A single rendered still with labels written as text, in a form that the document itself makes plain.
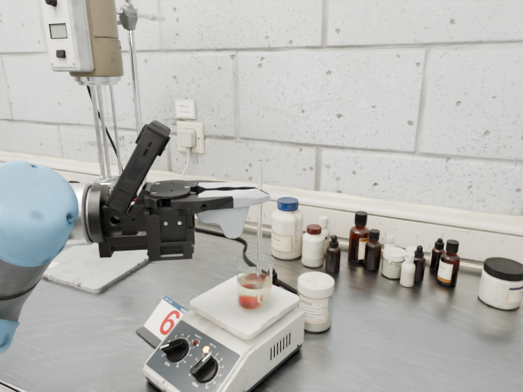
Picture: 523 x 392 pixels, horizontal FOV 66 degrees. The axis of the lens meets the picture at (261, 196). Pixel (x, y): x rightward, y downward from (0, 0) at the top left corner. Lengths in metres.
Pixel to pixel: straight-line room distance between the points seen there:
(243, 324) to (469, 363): 0.34
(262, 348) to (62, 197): 0.32
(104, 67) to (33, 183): 0.54
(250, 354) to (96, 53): 0.61
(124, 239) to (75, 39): 0.44
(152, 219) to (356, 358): 0.36
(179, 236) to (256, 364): 0.20
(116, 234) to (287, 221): 0.45
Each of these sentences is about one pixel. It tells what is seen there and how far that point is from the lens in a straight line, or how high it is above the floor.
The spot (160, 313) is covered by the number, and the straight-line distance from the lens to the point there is 0.71.
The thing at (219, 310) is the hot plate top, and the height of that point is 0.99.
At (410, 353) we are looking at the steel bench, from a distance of 0.68.
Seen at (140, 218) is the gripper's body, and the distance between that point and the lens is 0.50.
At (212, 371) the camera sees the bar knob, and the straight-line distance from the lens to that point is 0.54.
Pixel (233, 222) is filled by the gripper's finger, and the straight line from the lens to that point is 0.50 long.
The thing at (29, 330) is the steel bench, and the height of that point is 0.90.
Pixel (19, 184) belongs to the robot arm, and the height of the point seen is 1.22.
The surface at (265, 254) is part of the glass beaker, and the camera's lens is 0.57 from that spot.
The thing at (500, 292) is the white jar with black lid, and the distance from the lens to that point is 0.83.
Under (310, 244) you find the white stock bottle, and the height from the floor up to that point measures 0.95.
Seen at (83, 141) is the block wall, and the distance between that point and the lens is 1.44.
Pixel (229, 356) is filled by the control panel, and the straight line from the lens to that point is 0.54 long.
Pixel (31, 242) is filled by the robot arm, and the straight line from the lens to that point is 0.34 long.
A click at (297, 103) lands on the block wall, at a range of 1.00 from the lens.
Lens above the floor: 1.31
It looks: 18 degrees down
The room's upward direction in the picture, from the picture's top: straight up
